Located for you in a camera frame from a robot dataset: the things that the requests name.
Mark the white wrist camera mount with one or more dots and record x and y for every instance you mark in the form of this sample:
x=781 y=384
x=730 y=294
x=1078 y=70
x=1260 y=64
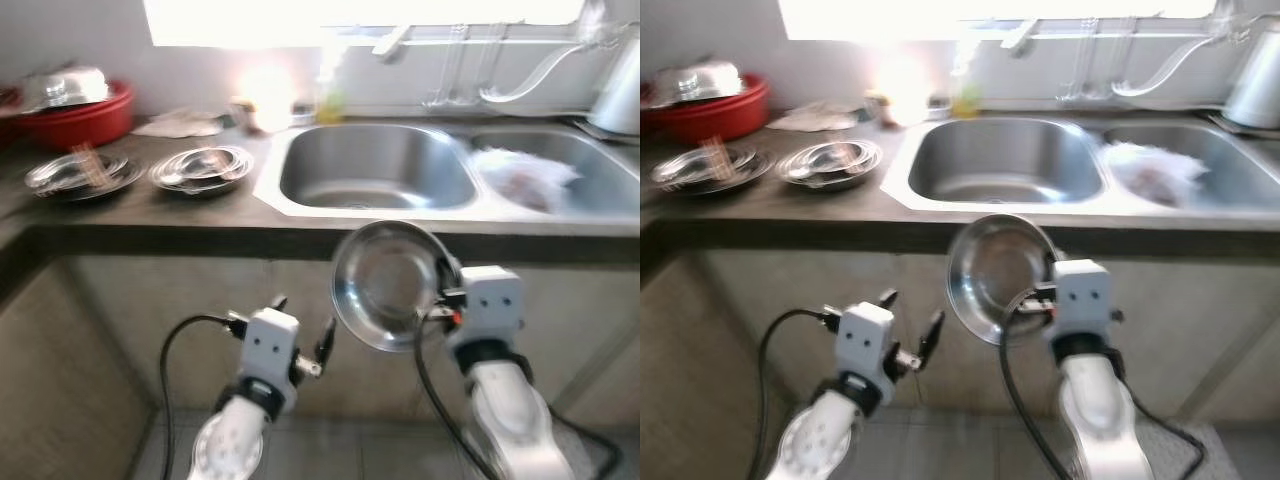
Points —
x=1085 y=298
x=865 y=345
x=495 y=305
x=268 y=350

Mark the shiny steel bowl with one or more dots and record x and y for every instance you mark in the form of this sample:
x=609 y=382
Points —
x=65 y=88
x=385 y=285
x=55 y=172
x=205 y=165
x=680 y=166
x=1000 y=280
x=700 y=82
x=832 y=160

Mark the bright window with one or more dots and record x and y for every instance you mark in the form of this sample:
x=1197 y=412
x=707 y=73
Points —
x=950 y=18
x=300 y=20

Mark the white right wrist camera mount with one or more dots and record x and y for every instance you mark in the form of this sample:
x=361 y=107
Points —
x=1085 y=298
x=495 y=305

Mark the wooden sink cabinet front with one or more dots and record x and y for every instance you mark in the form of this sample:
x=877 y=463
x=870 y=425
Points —
x=200 y=290
x=800 y=280

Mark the brown wooden chopstick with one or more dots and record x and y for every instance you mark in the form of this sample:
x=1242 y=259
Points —
x=90 y=165
x=717 y=160

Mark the green dish soap bottle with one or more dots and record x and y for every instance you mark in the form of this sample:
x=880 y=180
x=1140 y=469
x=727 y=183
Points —
x=967 y=100
x=332 y=105

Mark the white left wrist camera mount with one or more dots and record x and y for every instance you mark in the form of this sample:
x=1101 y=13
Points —
x=865 y=345
x=268 y=350

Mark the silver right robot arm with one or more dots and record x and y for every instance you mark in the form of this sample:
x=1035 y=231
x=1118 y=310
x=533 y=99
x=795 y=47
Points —
x=1095 y=420
x=510 y=420

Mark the steel double sink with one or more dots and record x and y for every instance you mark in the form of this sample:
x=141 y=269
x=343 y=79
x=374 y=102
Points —
x=1000 y=160
x=375 y=160

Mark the white plastic bag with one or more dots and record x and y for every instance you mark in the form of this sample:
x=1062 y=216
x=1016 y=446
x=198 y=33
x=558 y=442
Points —
x=1150 y=172
x=520 y=180

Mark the steel kettle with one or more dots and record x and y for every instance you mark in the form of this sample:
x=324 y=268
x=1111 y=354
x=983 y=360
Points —
x=620 y=95
x=1255 y=90

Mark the shallow steel plate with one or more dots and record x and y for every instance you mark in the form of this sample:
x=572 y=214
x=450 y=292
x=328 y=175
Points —
x=200 y=192
x=763 y=178
x=135 y=185
x=830 y=186

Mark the curved chrome faucet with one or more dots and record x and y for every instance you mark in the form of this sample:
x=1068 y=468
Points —
x=1165 y=72
x=535 y=80

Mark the white cloth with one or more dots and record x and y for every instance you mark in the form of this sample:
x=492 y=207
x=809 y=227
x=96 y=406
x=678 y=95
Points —
x=810 y=118
x=180 y=125

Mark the red plastic basin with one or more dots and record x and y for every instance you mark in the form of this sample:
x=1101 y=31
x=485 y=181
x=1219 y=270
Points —
x=720 y=120
x=90 y=125

